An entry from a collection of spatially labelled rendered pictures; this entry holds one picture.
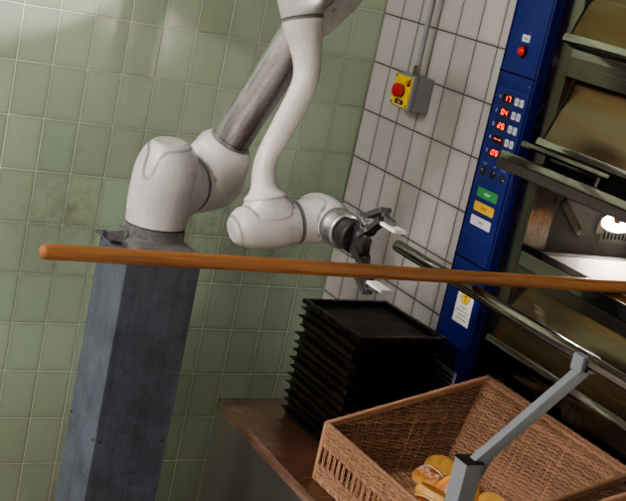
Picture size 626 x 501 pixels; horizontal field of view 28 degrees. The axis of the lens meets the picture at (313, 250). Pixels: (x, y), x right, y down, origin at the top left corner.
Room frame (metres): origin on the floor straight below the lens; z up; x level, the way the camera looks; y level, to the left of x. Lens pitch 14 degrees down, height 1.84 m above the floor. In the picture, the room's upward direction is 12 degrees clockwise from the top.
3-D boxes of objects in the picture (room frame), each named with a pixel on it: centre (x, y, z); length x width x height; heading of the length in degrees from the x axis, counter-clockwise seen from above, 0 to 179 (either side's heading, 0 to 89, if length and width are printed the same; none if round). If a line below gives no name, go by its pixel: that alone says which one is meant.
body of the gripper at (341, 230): (2.76, -0.09, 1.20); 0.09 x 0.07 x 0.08; 30
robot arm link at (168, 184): (3.07, 0.40, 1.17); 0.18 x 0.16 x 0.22; 155
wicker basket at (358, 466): (2.70, -0.46, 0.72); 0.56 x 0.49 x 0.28; 32
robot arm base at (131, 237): (3.05, 0.42, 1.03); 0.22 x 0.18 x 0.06; 122
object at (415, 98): (3.61, -0.18, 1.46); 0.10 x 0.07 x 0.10; 31
